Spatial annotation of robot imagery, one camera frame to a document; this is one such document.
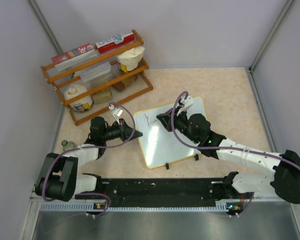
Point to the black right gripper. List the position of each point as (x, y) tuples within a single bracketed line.
[(166, 120)]

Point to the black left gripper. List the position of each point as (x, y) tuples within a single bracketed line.
[(125, 131)]

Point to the yellow framed whiteboard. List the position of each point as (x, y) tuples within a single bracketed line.
[(158, 146)]

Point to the white marker pen magenta cap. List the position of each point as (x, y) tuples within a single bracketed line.
[(162, 116)]

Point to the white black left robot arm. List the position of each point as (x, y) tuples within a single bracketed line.
[(58, 178)]

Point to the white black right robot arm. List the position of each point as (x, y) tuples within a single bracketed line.
[(278, 173)]

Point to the tan sponge stack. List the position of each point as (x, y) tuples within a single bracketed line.
[(102, 96)]

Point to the reddish brown sponge stack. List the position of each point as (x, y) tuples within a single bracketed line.
[(125, 83)]

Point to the upper white paper-lid jar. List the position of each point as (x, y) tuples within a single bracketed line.
[(129, 59)]

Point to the orange wooden shelf rack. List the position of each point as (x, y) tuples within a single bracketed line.
[(76, 96)]

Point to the small glass bottle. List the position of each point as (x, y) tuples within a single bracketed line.
[(68, 145)]

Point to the clear plastic box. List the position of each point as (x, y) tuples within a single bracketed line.
[(95, 72)]

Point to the red white wrap box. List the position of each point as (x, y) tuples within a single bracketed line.
[(114, 41)]

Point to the red foil wrap box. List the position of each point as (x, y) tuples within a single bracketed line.
[(73, 57)]

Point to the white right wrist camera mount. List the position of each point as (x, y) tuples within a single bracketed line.
[(184, 104)]

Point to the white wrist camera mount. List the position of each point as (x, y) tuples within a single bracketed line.
[(116, 112), (184, 104)]

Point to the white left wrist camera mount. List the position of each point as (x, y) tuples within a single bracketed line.
[(116, 112)]

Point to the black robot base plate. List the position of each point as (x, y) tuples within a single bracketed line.
[(163, 192)]

